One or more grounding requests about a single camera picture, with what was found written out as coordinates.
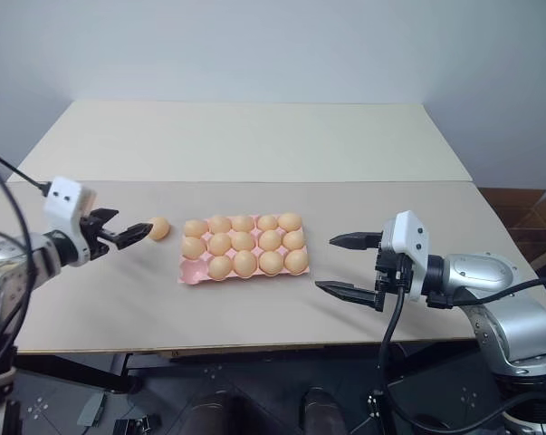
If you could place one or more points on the pink plastic egg tray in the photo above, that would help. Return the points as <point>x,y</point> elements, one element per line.
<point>192,272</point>

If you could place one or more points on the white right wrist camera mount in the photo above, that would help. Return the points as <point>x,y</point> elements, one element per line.
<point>410,244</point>

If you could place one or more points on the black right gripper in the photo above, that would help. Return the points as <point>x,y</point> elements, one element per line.
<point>390,276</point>

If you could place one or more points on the small black floor block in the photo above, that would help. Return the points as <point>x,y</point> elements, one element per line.
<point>374,404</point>

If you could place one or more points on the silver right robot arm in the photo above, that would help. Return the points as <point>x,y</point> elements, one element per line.
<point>503,294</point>

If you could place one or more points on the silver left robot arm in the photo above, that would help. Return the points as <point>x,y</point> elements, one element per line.
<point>10,267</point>

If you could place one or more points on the dark rounded shape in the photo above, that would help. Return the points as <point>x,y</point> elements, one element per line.
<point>321,410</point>

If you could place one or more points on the small grey floor piece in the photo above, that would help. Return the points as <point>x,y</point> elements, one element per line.
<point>92,410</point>

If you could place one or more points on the tan egg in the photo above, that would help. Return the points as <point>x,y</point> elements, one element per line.
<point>160,228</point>
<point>267,222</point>
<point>271,262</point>
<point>245,263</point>
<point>294,240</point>
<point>242,223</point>
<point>270,239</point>
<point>219,224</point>
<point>242,241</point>
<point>220,267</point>
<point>195,228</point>
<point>290,221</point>
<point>194,248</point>
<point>219,243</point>
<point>296,261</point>

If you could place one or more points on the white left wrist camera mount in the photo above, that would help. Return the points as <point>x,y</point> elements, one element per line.
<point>63,199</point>

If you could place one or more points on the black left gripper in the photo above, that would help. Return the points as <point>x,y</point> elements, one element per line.
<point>96,235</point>

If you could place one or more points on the black floor clamp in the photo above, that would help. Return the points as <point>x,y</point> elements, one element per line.
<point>136,426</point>

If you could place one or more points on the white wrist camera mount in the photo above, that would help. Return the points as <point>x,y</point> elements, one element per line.
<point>410,244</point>
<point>63,199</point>

